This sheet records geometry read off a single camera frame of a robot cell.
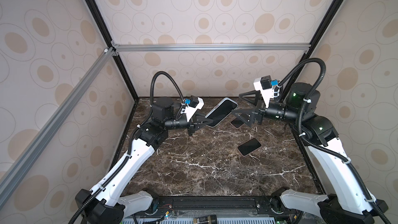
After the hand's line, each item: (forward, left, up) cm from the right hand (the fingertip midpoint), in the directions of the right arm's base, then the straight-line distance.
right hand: (237, 104), depth 54 cm
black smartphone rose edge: (+7, -16, -47) cm, 50 cm away
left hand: (-2, +8, -7) cm, 11 cm away
